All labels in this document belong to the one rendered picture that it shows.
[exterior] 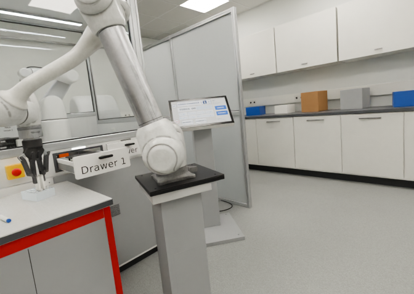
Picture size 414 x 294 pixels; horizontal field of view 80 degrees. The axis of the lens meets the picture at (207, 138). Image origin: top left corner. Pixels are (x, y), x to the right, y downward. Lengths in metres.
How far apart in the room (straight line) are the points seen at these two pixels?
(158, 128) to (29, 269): 0.66
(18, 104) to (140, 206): 1.13
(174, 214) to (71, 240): 0.41
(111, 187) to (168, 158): 0.98
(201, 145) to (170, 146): 1.25
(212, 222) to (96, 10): 1.88
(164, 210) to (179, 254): 0.23
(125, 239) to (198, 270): 0.78
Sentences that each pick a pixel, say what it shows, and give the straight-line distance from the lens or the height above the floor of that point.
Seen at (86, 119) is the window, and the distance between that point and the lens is 1.75.
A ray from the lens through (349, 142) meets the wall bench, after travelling 3.51.
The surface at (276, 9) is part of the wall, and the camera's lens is 4.80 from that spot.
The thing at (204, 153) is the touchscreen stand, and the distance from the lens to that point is 2.15.
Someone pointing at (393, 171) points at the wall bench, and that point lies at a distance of 3.50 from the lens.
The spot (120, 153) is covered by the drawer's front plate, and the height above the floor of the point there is 0.90.
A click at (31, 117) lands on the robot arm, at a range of 1.29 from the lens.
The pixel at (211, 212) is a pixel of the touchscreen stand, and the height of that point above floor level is 0.17.
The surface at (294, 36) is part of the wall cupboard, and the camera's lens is 4.15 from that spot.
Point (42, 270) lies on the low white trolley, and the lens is 1.16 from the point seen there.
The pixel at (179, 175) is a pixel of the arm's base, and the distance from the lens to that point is 1.16.
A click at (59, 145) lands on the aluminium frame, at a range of 1.68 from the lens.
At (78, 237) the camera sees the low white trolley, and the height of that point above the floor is 0.65.
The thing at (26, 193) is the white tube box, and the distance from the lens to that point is 1.43.
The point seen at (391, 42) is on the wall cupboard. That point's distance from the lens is 3.77.
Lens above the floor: 1.10
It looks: 7 degrees down
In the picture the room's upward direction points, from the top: 6 degrees counter-clockwise
